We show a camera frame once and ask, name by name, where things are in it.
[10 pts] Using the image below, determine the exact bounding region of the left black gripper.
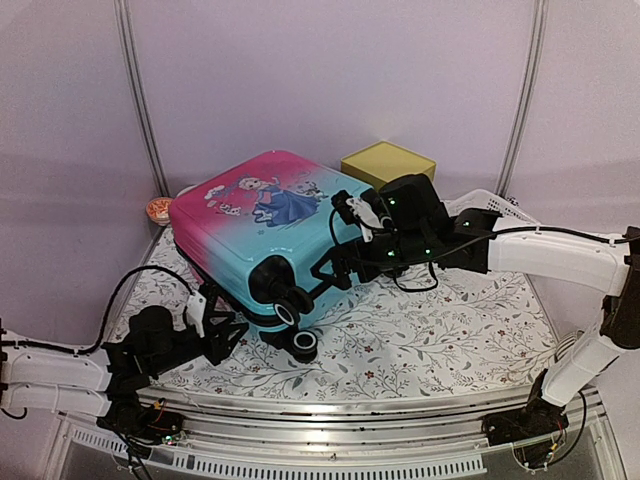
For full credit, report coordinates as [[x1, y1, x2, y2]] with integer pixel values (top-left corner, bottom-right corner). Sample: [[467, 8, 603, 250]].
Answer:
[[149, 312, 249, 377]]

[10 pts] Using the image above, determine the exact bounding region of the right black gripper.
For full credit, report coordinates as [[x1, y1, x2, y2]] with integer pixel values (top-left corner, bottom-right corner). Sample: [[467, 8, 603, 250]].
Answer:
[[310, 227, 434, 291]]

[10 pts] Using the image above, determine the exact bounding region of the pink and teal kids suitcase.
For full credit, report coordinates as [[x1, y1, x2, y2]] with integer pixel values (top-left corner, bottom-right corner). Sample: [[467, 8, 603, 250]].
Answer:
[[169, 151, 371, 363]]

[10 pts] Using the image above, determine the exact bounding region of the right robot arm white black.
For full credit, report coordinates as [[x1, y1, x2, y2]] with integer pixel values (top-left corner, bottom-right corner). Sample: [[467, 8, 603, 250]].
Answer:
[[311, 199, 639, 436]]

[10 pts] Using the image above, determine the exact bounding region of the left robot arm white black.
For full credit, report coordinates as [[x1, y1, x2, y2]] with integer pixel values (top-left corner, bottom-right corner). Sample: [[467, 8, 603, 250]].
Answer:
[[1, 291, 248, 444]]

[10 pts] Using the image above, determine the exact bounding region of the yellow and white storage box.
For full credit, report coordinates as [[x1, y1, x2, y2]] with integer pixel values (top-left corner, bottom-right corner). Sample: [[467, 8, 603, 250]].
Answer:
[[340, 141, 436, 190]]

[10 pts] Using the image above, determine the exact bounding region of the orange patterned ceramic bowl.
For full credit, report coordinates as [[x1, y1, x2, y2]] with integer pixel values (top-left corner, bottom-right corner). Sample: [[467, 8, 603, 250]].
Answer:
[[145, 197, 173, 226]]

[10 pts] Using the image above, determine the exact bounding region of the white ceramic bowl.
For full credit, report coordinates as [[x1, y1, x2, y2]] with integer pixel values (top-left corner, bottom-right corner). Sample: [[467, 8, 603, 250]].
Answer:
[[176, 185, 197, 198]]

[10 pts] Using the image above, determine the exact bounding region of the floral white tablecloth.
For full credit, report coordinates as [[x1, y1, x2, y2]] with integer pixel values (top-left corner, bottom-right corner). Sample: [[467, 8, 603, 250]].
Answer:
[[94, 199, 561, 401]]

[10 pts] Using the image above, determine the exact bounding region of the white plastic mesh basket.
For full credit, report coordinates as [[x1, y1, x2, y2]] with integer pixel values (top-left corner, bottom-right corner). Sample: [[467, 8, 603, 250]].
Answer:
[[444, 189, 537, 223]]

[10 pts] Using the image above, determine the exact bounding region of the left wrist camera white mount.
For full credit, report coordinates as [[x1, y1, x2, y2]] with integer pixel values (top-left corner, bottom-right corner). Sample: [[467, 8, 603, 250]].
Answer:
[[183, 292, 206, 338]]

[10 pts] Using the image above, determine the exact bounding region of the aluminium front rail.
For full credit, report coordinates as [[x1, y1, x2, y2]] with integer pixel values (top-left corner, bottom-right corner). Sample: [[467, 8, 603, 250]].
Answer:
[[53, 387, 625, 479]]

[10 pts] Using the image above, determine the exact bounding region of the right metal wall post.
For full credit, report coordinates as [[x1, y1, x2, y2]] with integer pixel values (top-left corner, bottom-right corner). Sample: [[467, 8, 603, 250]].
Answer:
[[495, 0, 549, 198]]

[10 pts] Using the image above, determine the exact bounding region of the metal wall post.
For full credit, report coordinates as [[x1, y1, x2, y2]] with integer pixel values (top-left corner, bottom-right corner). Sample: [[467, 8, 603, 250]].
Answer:
[[495, 0, 549, 198], [113, 0, 170, 196]]

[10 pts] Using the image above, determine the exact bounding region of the left metal wall post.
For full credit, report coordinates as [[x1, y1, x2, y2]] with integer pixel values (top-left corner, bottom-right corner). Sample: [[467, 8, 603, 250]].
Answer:
[[113, 0, 170, 196]]

